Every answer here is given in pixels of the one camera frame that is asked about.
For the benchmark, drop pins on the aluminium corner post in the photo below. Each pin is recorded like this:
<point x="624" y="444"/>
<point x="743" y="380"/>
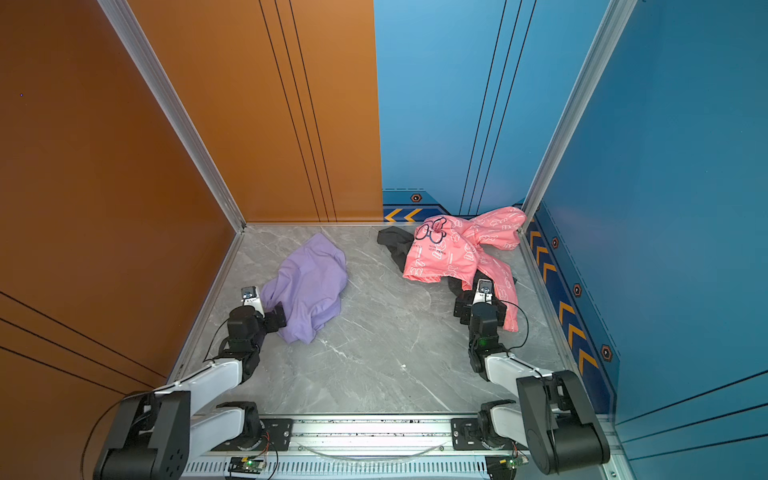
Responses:
<point x="608" y="34"/>
<point x="129" y="31"/>

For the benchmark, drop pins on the green circuit board left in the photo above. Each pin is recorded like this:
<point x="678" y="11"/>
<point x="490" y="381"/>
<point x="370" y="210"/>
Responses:
<point x="248" y="465"/>

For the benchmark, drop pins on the pink printed cloth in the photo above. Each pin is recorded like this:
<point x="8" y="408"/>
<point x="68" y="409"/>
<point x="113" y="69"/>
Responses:
<point x="447" y="246"/>

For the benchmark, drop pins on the green circuit board right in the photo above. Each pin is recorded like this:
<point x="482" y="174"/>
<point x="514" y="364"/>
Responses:
<point x="516" y="460"/>

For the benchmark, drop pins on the black cloth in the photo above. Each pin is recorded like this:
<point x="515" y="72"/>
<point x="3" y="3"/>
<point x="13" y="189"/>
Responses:
<point x="399" y="242"/>

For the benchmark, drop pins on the aluminium corner post right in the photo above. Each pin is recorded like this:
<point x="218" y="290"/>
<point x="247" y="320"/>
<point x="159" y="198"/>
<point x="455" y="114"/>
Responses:
<point x="608" y="34"/>

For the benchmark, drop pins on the aluminium corner post left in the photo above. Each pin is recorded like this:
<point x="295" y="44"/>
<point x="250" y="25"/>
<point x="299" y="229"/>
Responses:
<point x="129" y="31"/>

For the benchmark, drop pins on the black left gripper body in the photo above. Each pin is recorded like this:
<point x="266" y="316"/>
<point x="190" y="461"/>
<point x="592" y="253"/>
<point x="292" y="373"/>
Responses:
<point x="269" y="324"/>

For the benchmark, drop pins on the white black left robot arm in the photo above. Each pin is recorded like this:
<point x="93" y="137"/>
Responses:
<point x="155" y="434"/>

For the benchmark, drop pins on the purple cloth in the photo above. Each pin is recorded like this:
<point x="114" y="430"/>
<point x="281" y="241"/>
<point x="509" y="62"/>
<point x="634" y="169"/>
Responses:
<point x="308" y="286"/>

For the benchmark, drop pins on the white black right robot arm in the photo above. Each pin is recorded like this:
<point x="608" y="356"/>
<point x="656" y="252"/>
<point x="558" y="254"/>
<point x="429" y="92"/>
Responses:
<point x="548" y="419"/>

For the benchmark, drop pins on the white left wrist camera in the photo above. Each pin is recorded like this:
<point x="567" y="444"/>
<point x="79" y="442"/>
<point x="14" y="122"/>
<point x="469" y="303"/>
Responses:
<point x="250" y="296"/>

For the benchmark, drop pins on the green circuit board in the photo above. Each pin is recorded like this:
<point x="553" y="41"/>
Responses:
<point x="516" y="460"/>
<point x="248" y="465"/>

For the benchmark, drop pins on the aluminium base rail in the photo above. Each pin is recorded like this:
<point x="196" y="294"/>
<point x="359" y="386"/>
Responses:
<point x="360" y="446"/>

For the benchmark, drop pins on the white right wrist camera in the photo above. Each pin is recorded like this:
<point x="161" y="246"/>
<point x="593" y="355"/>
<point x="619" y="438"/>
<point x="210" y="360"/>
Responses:
<point x="484" y="292"/>

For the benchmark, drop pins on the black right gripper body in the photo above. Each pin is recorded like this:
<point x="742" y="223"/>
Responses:
<point x="465" y="308"/>

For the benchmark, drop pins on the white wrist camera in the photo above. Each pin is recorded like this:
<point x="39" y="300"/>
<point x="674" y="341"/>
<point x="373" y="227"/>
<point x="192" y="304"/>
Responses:
<point x="250" y="296"/>
<point x="484" y="292"/>

